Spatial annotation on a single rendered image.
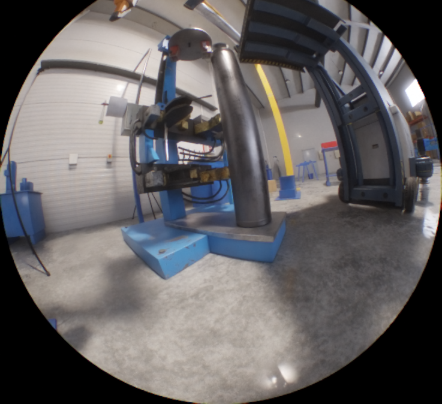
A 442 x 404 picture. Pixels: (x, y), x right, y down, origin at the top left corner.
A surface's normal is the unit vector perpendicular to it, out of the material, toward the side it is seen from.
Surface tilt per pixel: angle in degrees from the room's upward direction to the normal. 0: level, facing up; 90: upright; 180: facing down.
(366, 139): 90
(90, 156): 90
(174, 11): 173
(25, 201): 90
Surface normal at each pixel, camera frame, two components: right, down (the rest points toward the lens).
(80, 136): 0.81, -0.12
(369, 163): -0.99, 0.14
